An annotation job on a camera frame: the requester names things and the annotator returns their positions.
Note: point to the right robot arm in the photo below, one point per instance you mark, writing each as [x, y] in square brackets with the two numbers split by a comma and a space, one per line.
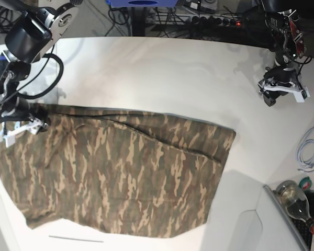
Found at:
[29, 40]

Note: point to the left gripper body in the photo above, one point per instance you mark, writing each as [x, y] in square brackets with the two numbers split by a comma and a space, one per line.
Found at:
[280, 75]

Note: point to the clear glass bottle red cap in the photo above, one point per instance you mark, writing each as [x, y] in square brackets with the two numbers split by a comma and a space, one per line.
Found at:
[294, 201]

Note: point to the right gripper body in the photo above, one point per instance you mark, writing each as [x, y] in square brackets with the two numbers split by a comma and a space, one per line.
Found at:
[16, 109]

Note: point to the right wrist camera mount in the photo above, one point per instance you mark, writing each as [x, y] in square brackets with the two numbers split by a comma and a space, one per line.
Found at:
[33, 127]

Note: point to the black power strip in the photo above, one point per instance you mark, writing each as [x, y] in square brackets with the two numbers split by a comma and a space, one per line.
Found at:
[216, 21]

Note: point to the camouflage t-shirt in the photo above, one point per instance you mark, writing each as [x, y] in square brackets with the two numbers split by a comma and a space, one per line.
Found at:
[119, 172]

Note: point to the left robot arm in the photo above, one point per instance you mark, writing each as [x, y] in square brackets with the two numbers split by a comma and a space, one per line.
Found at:
[281, 21]

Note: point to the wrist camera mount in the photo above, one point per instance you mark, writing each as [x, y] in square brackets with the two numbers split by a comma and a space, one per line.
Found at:
[300, 93]
[33, 127]

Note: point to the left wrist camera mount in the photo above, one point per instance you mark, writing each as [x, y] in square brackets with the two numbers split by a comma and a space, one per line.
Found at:
[300, 93]

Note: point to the green tape roll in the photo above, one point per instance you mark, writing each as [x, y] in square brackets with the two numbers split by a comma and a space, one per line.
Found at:
[305, 184]

